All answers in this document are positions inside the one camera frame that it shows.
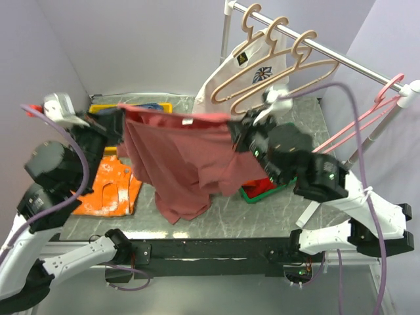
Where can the blue checked shirt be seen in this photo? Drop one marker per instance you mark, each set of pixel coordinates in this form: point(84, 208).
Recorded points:
point(148, 106)

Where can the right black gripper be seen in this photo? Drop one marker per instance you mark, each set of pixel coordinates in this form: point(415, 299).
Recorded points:
point(240, 130)

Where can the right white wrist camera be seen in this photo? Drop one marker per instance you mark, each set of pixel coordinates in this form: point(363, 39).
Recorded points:
point(275, 103)

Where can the green plastic tray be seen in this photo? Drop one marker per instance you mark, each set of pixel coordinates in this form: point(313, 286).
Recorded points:
point(279, 188)

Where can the orange t shirt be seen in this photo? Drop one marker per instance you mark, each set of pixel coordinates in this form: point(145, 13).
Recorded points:
point(253, 188)

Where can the white t shirt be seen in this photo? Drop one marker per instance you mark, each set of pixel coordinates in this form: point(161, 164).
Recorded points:
point(230, 81)

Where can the metal clothes rack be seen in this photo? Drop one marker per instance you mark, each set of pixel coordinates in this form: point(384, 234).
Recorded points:
point(407, 93)

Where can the beige hanger holding white shirt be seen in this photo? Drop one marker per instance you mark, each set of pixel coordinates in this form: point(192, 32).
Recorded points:
point(262, 40)

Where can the yellow plastic tray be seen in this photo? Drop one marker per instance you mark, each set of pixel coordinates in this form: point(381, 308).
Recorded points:
point(111, 150)

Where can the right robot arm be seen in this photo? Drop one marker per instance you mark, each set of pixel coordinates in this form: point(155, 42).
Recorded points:
point(286, 155)

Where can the orange white patterned cloth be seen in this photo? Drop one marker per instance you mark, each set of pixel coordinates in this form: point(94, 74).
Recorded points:
point(115, 190)

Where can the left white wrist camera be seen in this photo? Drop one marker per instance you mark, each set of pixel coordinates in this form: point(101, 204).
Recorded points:
point(58, 107)

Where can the black base bar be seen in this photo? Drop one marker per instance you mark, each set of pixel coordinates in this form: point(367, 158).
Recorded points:
point(214, 257)

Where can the pink plastic hanger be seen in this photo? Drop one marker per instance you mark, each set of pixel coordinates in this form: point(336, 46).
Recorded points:
point(381, 107)

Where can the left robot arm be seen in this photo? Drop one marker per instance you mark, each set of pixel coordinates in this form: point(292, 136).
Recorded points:
point(61, 175)

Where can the red t shirt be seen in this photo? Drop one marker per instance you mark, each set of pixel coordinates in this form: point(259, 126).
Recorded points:
point(268, 185)

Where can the dusty pink t shirt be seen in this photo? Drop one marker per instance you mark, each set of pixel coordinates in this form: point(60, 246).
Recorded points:
point(186, 158)

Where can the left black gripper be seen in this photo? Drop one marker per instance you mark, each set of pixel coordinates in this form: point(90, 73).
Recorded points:
point(111, 126)

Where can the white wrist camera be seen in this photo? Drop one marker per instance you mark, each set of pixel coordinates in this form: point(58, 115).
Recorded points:
point(58, 107)
point(275, 103)

